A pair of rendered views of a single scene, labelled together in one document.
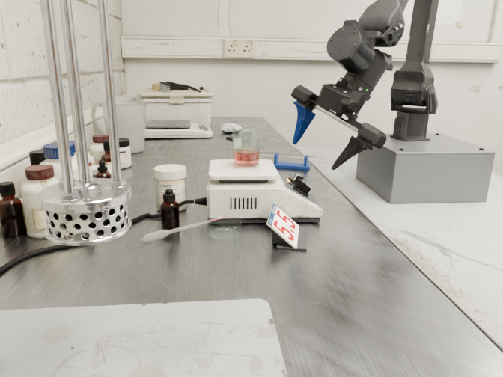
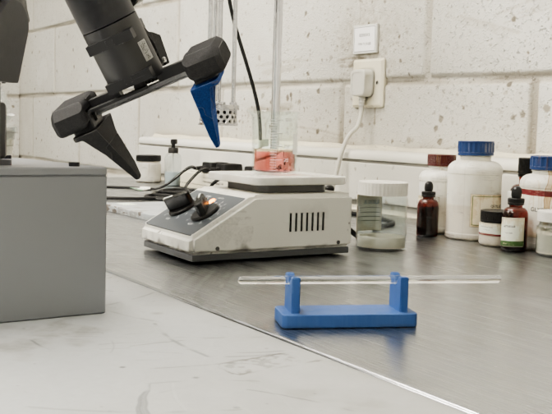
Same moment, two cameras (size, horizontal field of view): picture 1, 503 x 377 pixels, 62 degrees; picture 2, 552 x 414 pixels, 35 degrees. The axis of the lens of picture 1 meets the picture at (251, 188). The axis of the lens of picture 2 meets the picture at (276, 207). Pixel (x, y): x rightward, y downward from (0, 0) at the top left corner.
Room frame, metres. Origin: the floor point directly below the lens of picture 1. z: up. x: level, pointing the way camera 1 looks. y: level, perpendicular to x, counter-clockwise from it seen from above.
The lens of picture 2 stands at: (1.63, -0.44, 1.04)
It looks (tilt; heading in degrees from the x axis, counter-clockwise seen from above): 5 degrees down; 153
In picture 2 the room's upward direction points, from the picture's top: 2 degrees clockwise
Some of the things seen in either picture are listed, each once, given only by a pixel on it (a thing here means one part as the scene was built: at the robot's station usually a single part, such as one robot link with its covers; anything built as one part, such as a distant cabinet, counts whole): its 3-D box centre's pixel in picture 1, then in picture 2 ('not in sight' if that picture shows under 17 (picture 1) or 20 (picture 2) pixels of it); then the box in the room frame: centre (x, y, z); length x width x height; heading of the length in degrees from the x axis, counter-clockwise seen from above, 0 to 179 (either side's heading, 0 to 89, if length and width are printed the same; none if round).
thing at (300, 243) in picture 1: (288, 226); not in sight; (0.62, -0.06, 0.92); 0.09 x 0.06 x 0.04; 172
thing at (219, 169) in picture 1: (242, 169); (276, 177); (0.73, 0.02, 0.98); 0.12 x 0.12 x 0.01; 4
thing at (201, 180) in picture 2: not in sight; (235, 183); (-0.03, 0.32, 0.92); 0.40 x 0.06 x 0.04; 6
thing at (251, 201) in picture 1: (256, 191); (255, 216); (0.74, -0.01, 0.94); 0.22 x 0.13 x 0.08; 94
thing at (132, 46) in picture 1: (319, 49); not in sight; (2.17, -0.33, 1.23); 1.90 x 0.06 x 0.10; 96
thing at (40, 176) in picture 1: (43, 200); (439, 193); (0.63, 0.33, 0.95); 0.06 x 0.06 x 0.11
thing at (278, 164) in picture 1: (290, 161); (346, 298); (1.09, -0.10, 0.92); 0.10 x 0.03 x 0.04; 74
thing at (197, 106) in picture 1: (177, 106); not in sight; (1.92, 0.34, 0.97); 0.37 x 0.31 x 0.14; 10
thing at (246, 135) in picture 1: (248, 146); (272, 141); (0.74, 0.01, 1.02); 0.06 x 0.05 x 0.08; 72
